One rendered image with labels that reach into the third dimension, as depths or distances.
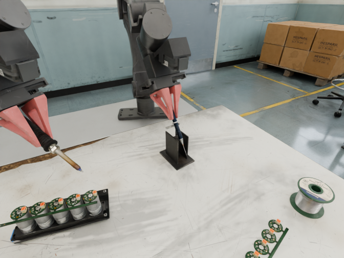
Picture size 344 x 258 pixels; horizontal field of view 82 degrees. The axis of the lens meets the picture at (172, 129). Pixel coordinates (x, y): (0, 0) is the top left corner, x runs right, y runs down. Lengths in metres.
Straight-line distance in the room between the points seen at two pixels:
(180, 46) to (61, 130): 0.48
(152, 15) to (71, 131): 0.45
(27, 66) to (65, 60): 2.63
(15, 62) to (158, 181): 0.34
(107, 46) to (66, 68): 0.59
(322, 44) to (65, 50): 3.42
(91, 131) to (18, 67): 0.40
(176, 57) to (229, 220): 0.33
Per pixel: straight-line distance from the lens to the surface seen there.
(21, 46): 0.34
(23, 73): 0.33
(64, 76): 3.00
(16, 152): 0.70
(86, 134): 0.68
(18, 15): 0.37
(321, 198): 0.48
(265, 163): 0.58
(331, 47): 3.63
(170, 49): 0.40
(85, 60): 2.97
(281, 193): 0.52
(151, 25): 0.42
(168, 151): 0.53
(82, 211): 0.42
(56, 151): 0.40
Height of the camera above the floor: 1.11
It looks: 34 degrees down
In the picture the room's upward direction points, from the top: straight up
